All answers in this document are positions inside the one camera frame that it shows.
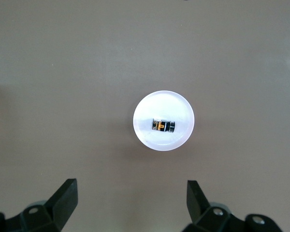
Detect pink round plate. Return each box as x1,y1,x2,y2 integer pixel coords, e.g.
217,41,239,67
132,90,195,152

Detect orange and black switch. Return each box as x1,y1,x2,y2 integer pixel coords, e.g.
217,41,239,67
151,118,176,133

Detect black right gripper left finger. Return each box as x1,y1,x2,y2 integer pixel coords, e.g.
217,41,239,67
0,178,78,232

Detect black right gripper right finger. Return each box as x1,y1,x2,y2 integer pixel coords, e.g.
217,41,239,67
183,180,285,232

